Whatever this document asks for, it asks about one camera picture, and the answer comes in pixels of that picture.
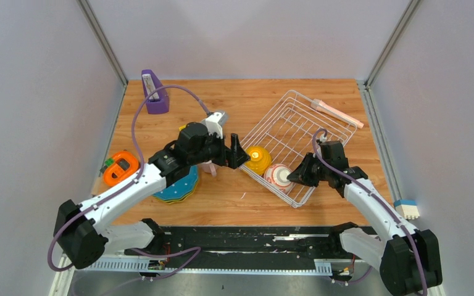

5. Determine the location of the green polka dot plate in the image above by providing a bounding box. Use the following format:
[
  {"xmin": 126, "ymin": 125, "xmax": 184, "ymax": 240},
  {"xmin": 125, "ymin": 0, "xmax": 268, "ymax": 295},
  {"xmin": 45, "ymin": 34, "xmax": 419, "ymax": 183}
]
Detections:
[{"xmin": 154, "ymin": 192, "xmax": 194, "ymax": 200}]

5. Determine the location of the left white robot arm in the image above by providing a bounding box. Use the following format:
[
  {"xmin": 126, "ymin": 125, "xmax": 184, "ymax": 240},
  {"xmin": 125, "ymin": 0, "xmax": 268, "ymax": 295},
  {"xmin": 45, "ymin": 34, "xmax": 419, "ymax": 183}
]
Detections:
[{"xmin": 48, "ymin": 122, "xmax": 251, "ymax": 269}]

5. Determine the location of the white red patterned bowl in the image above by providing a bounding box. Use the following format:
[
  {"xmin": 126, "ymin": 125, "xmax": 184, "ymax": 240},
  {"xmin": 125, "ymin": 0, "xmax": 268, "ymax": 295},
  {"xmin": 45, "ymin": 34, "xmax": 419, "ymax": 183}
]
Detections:
[{"xmin": 263, "ymin": 163, "xmax": 295, "ymax": 194}]

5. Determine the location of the white wire dish rack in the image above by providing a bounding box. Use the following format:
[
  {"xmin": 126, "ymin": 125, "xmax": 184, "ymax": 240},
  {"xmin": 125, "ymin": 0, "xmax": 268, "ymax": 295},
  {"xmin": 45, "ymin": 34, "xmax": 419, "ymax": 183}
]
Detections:
[{"xmin": 236, "ymin": 89, "xmax": 358, "ymax": 209}]

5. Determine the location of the white blue toy block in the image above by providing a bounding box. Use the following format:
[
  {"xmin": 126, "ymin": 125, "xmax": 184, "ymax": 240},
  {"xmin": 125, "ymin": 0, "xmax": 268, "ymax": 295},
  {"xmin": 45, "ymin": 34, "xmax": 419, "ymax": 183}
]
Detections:
[{"xmin": 393, "ymin": 199, "xmax": 420, "ymax": 220}]

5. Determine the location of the purple cable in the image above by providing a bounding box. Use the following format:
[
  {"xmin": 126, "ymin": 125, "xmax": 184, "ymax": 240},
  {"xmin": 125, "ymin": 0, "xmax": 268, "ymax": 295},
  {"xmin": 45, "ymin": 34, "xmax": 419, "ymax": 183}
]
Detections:
[
  {"xmin": 47, "ymin": 84, "xmax": 214, "ymax": 273},
  {"xmin": 311, "ymin": 128, "xmax": 429, "ymax": 296}
]

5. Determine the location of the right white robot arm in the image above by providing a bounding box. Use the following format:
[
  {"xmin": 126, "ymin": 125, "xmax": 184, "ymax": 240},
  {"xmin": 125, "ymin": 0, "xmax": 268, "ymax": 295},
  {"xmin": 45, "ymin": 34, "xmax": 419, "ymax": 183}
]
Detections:
[{"xmin": 287, "ymin": 140, "xmax": 443, "ymax": 295}]

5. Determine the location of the pink ceramic mug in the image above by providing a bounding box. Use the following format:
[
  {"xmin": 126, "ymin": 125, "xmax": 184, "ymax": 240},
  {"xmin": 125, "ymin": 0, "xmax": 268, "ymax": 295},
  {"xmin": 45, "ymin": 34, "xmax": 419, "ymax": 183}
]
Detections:
[{"xmin": 199, "ymin": 161, "xmax": 218, "ymax": 177}]

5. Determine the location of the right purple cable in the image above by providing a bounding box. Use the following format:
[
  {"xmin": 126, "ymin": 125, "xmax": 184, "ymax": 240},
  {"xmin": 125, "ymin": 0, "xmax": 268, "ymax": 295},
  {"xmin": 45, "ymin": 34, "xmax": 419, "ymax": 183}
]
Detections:
[{"xmin": 311, "ymin": 128, "xmax": 429, "ymax": 296}]

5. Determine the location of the purple metronome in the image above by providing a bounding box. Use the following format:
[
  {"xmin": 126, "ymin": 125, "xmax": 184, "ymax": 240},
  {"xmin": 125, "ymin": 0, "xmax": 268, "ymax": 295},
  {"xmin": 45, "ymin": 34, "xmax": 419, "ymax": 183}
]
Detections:
[{"xmin": 141, "ymin": 69, "xmax": 170, "ymax": 115}]

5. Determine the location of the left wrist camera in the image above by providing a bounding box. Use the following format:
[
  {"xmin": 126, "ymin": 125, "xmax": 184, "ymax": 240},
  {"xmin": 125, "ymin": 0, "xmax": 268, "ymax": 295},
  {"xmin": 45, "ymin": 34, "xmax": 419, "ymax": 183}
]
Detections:
[{"xmin": 201, "ymin": 110, "xmax": 228, "ymax": 139}]

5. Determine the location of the yellow ribbed bowl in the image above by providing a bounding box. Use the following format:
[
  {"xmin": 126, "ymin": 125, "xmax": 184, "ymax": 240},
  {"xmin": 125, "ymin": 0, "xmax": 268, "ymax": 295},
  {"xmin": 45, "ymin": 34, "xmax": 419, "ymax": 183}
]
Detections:
[{"xmin": 244, "ymin": 146, "xmax": 273, "ymax": 176}]

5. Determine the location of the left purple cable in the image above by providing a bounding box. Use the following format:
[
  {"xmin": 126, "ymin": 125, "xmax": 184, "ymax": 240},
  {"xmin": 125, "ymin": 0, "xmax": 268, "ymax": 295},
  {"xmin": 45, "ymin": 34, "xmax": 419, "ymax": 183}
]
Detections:
[{"xmin": 47, "ymin": 84, "xmax": 214, "ymax": 273}]

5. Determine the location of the orange tape measure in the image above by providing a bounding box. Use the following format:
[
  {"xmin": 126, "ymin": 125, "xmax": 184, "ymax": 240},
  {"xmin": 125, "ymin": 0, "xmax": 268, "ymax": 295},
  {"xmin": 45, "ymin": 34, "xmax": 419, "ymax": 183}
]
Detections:
[{"xmin": 100, "ymin": 150, "xmax": 140, "ymax": 187}]

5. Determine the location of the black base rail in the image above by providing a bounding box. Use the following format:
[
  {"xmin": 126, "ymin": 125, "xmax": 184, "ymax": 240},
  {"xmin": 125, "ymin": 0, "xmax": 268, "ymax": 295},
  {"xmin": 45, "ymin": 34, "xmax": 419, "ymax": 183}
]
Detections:
[{"xmin": 122, "ymin": 225, "xmax": 385, "ymax": 282}]

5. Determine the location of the pink white rack handle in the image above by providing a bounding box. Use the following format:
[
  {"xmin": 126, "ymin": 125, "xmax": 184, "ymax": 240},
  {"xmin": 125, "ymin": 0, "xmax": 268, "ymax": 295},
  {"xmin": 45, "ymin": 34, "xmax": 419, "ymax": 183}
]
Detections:
[{"xmin": 310, "ymin": 99, "xmax": 364, "ymax": 129}]

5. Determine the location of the yellow polka dot plate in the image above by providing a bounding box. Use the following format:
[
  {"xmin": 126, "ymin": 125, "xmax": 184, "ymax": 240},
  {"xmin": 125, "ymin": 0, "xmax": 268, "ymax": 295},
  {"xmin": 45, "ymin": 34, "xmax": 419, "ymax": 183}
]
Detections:
[{"xmin": 158, "ymin": 197, "xmax": 189, "ymax": 204}]

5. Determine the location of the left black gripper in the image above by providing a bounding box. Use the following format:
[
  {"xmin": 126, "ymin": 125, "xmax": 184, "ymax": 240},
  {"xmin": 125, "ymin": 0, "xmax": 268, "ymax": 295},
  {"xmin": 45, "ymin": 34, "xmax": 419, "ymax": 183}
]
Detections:
[{"xmin": 189, "ymin": 127, "xmax": 251, "ymax": 169}]

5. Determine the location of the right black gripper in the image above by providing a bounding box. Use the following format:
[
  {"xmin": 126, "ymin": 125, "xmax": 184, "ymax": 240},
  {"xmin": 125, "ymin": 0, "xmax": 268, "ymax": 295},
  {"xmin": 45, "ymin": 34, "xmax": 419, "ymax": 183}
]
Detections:
[{"xmin": 288, "ymin": 152, "xmax": 330, "ymax": 187}]

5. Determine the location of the blue polka dot plate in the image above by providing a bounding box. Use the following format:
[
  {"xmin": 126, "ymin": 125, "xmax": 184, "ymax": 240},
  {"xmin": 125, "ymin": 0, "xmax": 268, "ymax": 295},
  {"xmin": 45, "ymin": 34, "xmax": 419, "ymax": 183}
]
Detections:
[{"xmin": 153, "ymin": 166, "xmax": 199, "ymax": 199}]

